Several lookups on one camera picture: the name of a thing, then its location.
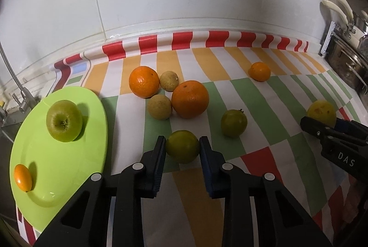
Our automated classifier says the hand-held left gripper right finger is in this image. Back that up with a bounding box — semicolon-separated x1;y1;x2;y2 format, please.
199;136;334;247

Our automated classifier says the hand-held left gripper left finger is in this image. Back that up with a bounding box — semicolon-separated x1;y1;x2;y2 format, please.
34;136;167;247

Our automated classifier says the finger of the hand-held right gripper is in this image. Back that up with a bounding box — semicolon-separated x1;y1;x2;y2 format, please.
335;118;368;147
300;117;334;141

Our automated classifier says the yellow spotted fruit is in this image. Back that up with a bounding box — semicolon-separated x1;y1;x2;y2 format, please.
307;100;337;127

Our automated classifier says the smooth green fruit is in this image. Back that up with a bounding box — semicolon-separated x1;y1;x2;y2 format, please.
165;130;201;165

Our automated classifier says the green fruit with stem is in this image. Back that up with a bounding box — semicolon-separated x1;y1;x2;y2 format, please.
220;109;248;138

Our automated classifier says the tan round fruit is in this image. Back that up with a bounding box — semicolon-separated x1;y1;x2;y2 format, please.
159;71;179;91
148;94;173;120

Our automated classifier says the large orange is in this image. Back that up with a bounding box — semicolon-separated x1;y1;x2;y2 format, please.
171;80;209;119

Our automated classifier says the small mandarin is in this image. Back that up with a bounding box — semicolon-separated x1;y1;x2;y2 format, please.
248;62;271;82

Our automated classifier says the green plate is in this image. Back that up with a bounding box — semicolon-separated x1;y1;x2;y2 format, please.
9;87;109;232

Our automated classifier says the medium orange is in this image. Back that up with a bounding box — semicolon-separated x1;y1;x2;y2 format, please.
128;66;160;98

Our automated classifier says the pink cloth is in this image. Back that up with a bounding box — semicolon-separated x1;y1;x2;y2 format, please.
342;178;361;232

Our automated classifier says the striped colourful cloth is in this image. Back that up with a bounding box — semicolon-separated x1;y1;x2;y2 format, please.
16;30;360;247

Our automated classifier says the steel pot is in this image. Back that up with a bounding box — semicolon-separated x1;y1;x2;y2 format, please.
328;34;368;95

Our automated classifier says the green apple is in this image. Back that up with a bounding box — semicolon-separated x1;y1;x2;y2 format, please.
46;100;83;143

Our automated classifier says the small oval kumquat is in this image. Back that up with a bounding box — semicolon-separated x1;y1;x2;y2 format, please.
14;164;33;193

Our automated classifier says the thin curved faucet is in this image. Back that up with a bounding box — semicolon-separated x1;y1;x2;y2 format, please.
0;43;38;113

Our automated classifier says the steel sink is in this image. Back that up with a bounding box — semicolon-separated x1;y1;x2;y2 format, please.
0;117;20;207

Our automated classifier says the white wall bracket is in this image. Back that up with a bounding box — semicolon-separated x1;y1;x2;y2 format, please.
320;21;337;57

